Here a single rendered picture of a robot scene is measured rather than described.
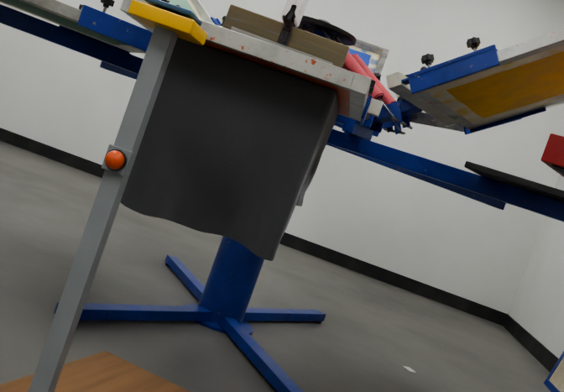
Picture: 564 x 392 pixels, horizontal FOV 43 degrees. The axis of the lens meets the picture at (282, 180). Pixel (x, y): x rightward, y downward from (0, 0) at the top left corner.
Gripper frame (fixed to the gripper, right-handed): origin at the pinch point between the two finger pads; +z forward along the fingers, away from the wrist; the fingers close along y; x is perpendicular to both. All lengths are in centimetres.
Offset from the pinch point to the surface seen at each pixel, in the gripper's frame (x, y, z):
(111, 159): -12, 81, 45
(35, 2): -81, -7, 14
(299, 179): 22, 48, 37
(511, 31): 121, -414, -135
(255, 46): 3, 58, 13
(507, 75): 70, -28, -18
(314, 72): 17, 58, 14
